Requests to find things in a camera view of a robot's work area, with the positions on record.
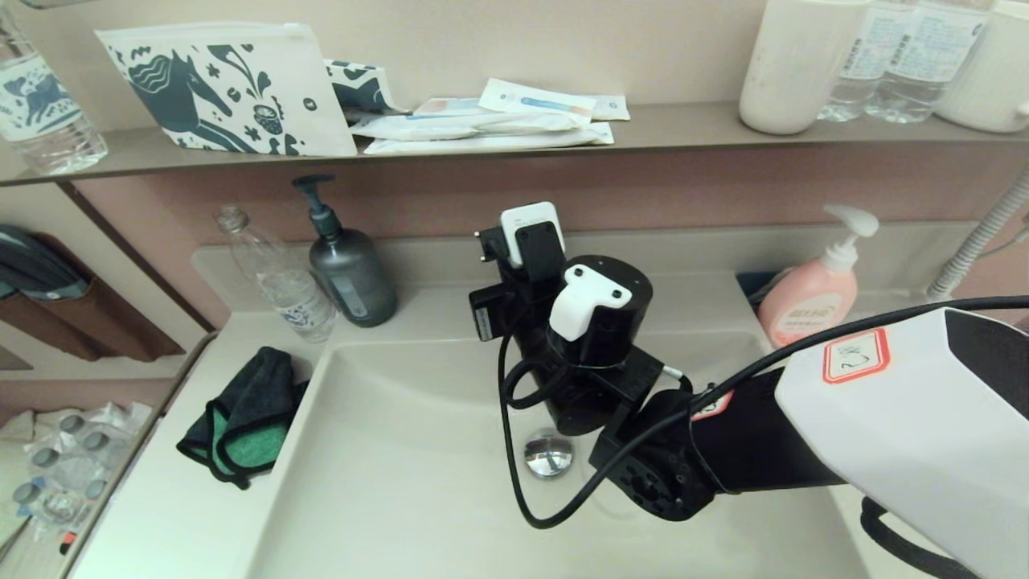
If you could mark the smooth white tumbler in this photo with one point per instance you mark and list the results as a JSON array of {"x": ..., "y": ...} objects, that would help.
[{"x": 796, "y": 72}]

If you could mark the chrome drain stopper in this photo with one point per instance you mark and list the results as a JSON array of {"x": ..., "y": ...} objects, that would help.
[{"x": 549, "y": 460}]

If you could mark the dark grey pump bottle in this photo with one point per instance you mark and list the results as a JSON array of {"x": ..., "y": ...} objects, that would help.
[{"x": 352, "y": 281}]

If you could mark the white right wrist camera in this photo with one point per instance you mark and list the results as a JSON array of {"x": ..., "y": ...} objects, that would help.
[{"x": 526, "y": 229}]

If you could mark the grey green microfiber cloth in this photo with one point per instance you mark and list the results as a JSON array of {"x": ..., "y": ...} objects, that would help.
[{"x": 248, "y": 434}]

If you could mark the ribbed white cup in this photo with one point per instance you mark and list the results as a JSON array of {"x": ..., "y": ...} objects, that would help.
[{"x": 987, "y": 80}]

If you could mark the grey wall shelf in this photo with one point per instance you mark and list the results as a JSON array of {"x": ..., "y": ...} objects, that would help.
[{"x": 683, "y": 126}]

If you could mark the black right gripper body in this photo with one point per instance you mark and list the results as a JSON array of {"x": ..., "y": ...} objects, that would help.
[{"x": 490, "y": 310}]

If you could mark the small white sachet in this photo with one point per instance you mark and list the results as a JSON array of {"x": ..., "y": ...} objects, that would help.
[{"x": 612, "y": 108}]

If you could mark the clear empty plastic bottle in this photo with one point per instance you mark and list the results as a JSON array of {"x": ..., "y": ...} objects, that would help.
[{"x": 289, "y": 293}]

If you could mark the dark grey hair dryer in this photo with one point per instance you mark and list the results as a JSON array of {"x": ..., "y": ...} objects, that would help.
[{"x": 36, "y": 265}]

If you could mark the brown hair dryer holder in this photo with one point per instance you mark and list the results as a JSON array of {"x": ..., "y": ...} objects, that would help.
[{"x": 112, "y": 322}]

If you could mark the shrink-wrapped water bottle pack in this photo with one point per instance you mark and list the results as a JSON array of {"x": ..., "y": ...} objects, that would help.
[{"x": 72, "y": 466}]

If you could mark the small blue patterned pouch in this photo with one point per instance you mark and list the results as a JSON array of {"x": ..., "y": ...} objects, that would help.
[{"x": 360, "y": 87}]

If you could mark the pink hand soap bottle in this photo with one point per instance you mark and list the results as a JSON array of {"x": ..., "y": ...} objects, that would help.
[{"x": 804, "y": 301}]

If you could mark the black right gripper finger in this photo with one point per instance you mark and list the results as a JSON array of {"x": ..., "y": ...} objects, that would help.
[{"x": 490, "y": 245}]

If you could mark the pale pink sachet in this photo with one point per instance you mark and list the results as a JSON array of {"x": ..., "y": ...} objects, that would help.
[{"x": 446, "y": 106}]

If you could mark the water bottle blue animal label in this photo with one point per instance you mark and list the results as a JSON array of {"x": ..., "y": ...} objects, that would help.
[{"x": 40, "y": 104}]

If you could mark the clear water bottle white label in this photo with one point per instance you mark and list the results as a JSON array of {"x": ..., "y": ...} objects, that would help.
[
  {"x": 856, "y": 80},
  {"x": 920, "y": 72}
]

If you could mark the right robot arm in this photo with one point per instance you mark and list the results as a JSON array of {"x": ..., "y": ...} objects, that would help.
[{"x": 924, "y": 434}]

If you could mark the white sachet blue stripe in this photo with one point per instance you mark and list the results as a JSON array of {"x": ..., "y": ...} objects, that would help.
[{"x": 534, "y": 101}]

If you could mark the beige sink basin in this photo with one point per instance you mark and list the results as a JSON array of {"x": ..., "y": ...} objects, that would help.
[{"x": 386, "y": 482}]

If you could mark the long white sachet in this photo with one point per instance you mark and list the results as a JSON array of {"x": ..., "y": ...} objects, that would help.
[
  {"x": 482, "y": 143},
  {"x": 450, "y": 125}
]

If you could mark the white pouch blue horse print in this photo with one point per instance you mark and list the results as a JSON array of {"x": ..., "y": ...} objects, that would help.
[{"x": 237, "y": 87}]

